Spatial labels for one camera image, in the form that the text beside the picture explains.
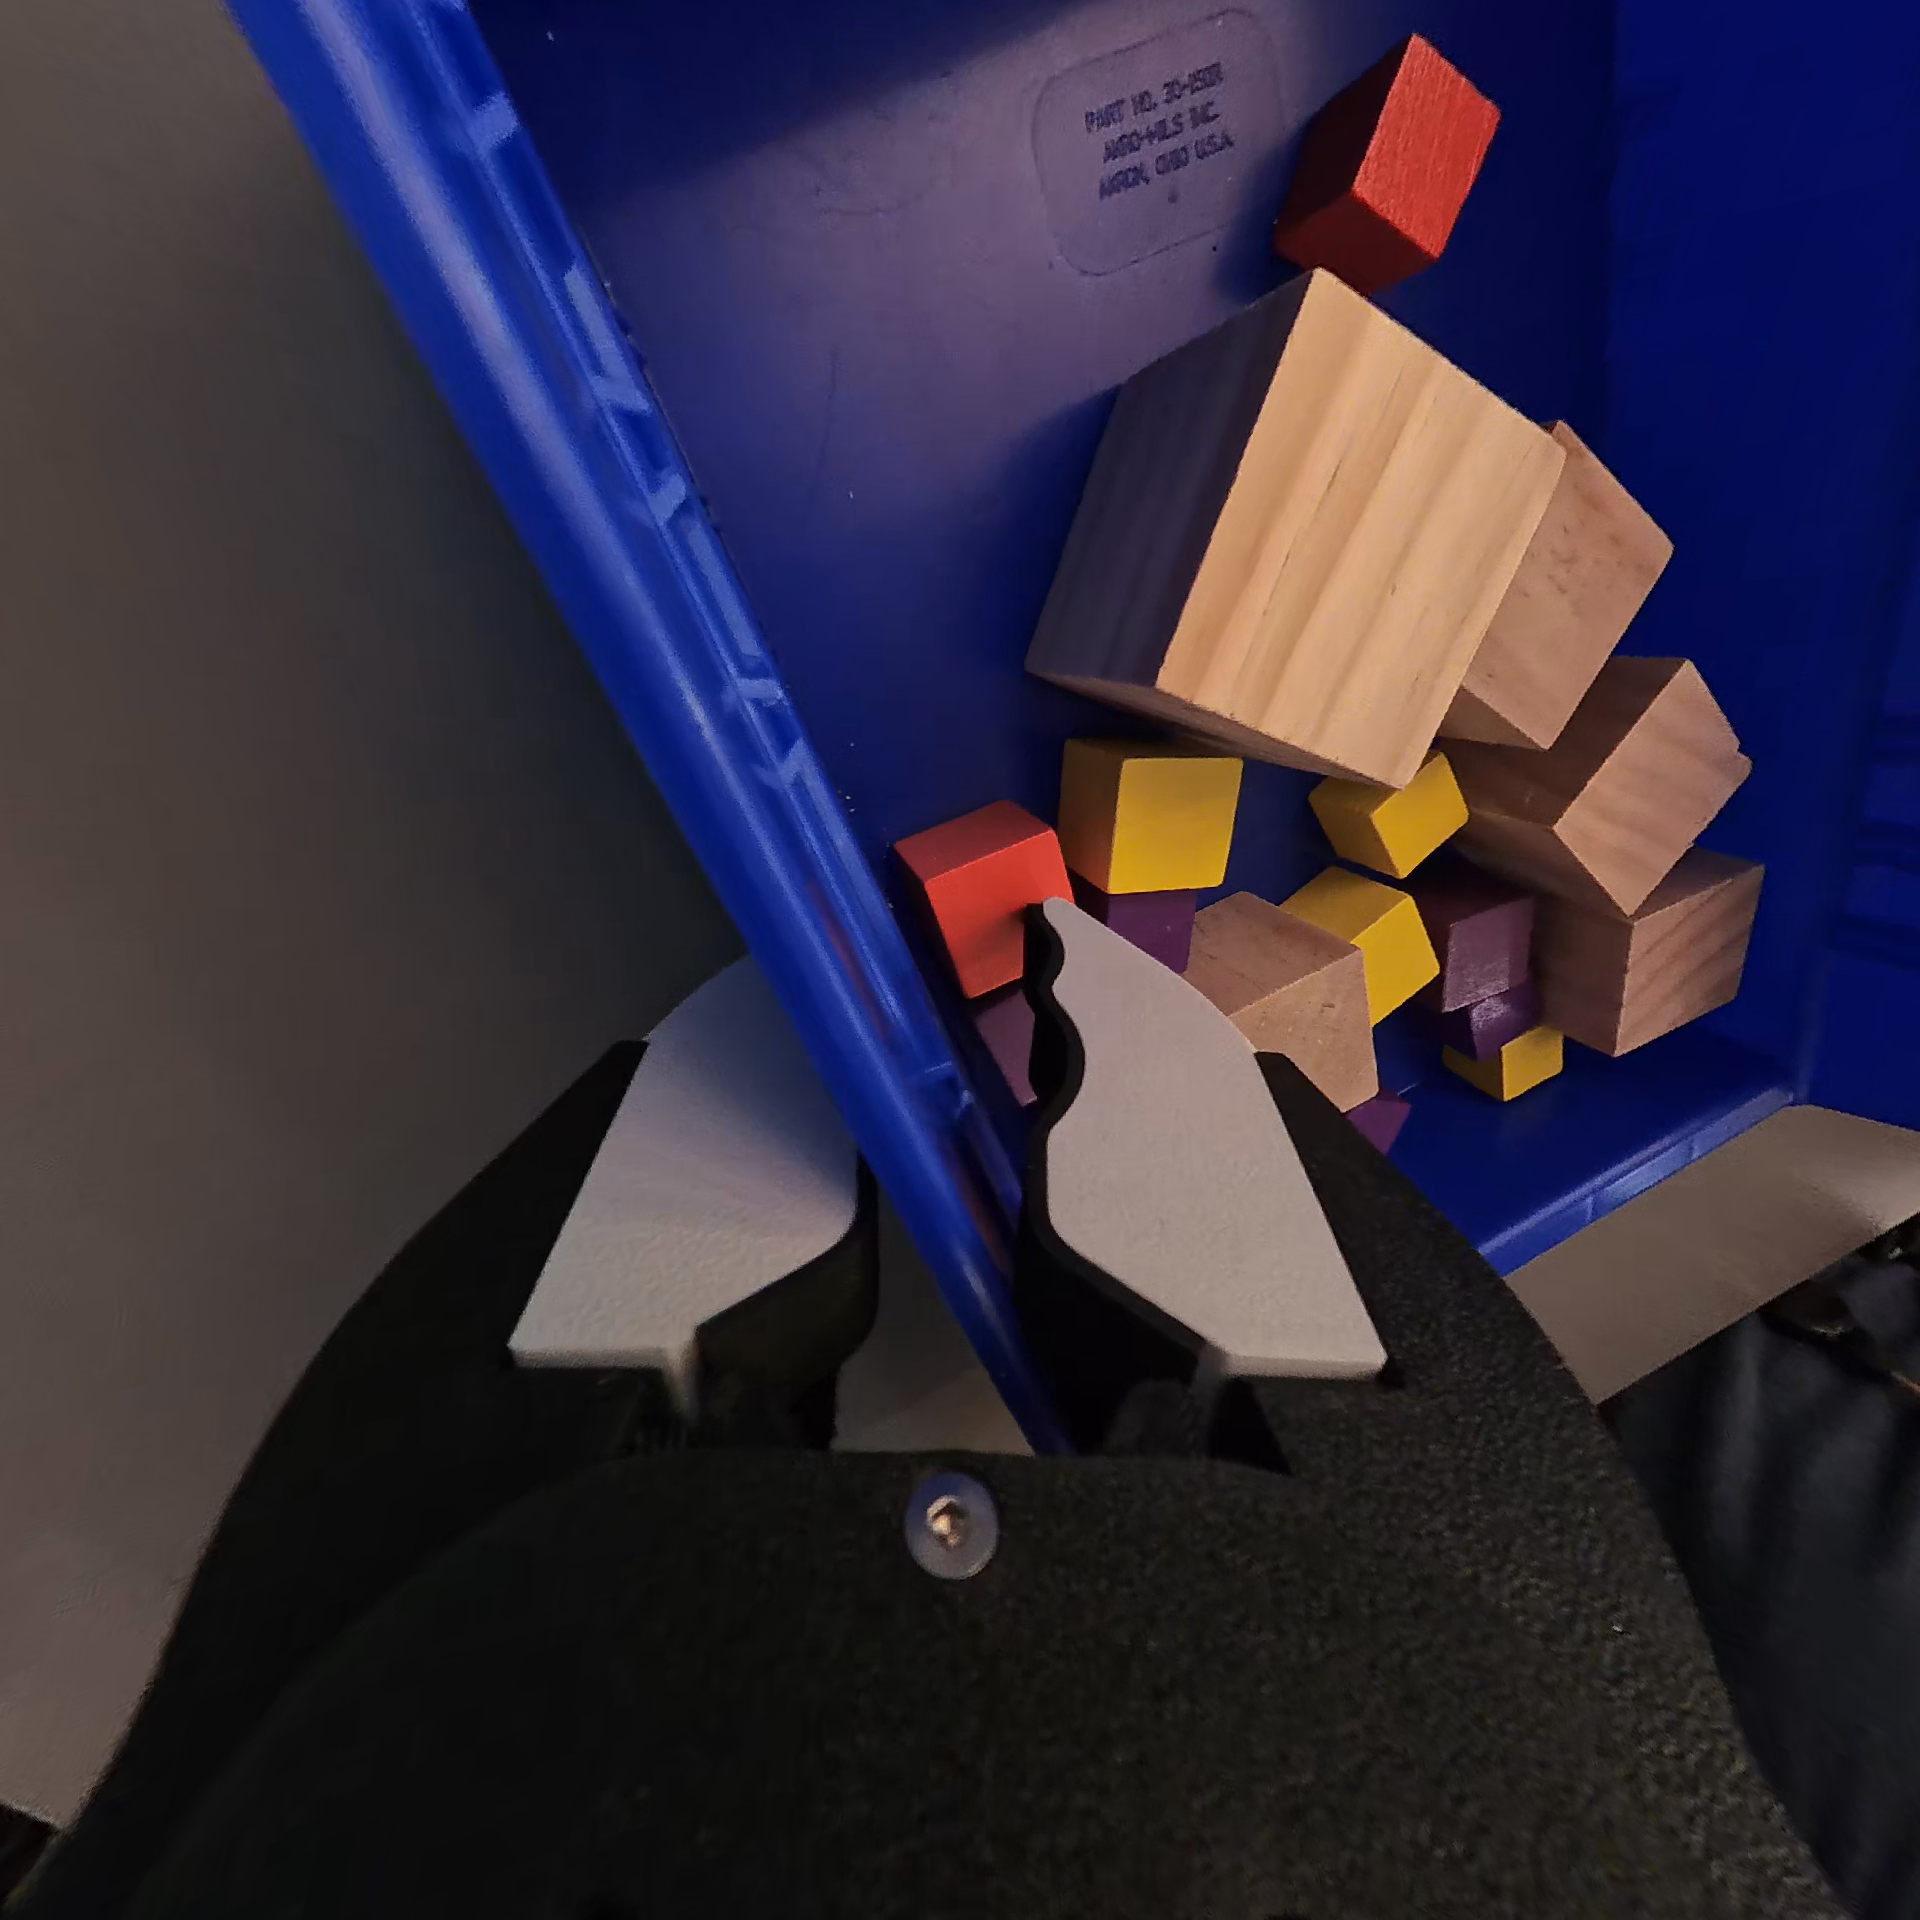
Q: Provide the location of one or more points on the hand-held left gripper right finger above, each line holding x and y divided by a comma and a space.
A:
1200, 1186

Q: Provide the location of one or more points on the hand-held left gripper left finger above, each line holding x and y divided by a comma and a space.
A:
677, 1229

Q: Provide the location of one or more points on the pile of wooden cubes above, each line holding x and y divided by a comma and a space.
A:
1322, 524

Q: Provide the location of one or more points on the blue plastic box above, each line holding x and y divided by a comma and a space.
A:
902, 379

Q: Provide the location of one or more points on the person's dark blue clothing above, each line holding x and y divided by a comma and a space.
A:
1804, 1580

